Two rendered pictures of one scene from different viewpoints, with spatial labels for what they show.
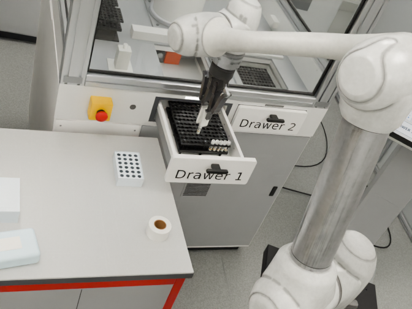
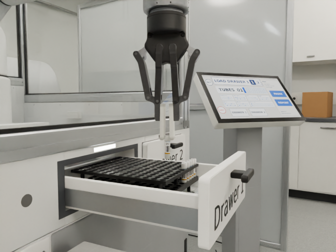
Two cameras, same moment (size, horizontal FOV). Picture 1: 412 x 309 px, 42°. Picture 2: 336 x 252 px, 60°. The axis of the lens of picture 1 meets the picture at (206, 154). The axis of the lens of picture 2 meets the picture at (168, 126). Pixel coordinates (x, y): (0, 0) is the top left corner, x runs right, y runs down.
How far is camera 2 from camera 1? 141 cm
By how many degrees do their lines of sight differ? 48
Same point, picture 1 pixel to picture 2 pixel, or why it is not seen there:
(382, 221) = (255, 207)
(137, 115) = (39, 216)
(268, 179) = (180, 233)
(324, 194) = not seen: outside the picture
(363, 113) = not seen: outside the picture
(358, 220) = (241, 222)
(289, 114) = (177, 139)
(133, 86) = (15, 149)
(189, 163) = (220, 183)
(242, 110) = (149, 147)
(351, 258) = not seen: outside the picture
